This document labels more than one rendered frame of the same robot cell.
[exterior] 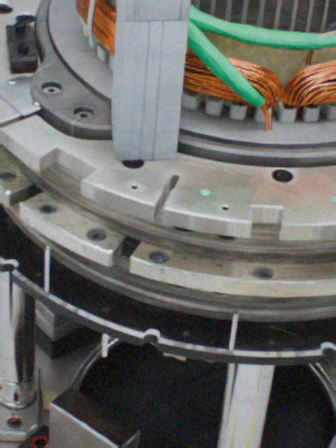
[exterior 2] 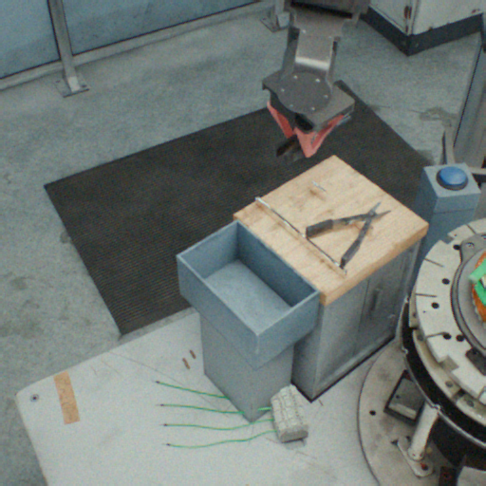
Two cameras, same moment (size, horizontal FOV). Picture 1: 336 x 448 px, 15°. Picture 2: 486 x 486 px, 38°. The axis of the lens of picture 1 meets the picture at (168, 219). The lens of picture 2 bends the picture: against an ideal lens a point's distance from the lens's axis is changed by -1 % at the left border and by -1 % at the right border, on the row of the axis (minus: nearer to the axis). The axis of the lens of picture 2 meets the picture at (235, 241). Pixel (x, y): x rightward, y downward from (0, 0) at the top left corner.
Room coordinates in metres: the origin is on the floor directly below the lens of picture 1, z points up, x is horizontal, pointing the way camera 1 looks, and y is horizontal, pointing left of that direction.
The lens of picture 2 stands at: (0.23, 0.47, 1.80)
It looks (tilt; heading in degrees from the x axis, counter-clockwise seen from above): 48 degrees down; 343
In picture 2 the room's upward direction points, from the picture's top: 1 degrees counter-clockwise
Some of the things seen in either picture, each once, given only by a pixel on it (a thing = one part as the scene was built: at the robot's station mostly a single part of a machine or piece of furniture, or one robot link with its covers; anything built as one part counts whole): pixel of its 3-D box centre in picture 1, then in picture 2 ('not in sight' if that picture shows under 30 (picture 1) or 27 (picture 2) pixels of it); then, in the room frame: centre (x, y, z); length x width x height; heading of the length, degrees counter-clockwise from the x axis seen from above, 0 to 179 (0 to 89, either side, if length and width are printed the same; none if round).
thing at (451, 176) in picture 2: not in sight; (453, 176); (0.91, -0.08, 1.04); 0.04 x 0.04 x 0.01
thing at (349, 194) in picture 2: not in sight; (329, 224); (0.86, 0.14, 1.05); 0.20 x 0.19 x 0.02; 112
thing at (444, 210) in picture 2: not in sight; (436, 233); (0.91, -0.08, 0.91); 0.07 x 0.07 x 0.25; 81
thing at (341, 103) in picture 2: not in sight; (308, 79); (0.89, 0.18, 1.29); 0.10 x 0.07 x 0.07; 22
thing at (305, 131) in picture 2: not in sight; (306, 122); (0.89, 0.18, 1.22); 0.07 x 0.07 x 0.09; 22
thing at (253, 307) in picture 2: not in sight; (246, 334); (0.80, 0.29, 0.92); 0.17 x 0.11 x 0.28; 22
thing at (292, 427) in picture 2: not in sight; (288, 413); (0.72, 0.24, 0.80); 0.10 x 0.05 x 0.04; 175
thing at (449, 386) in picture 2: not in sight; (436, 360); (0.61, 0.11, 1.06); 0.09 x 0.04 x 0.01; 13
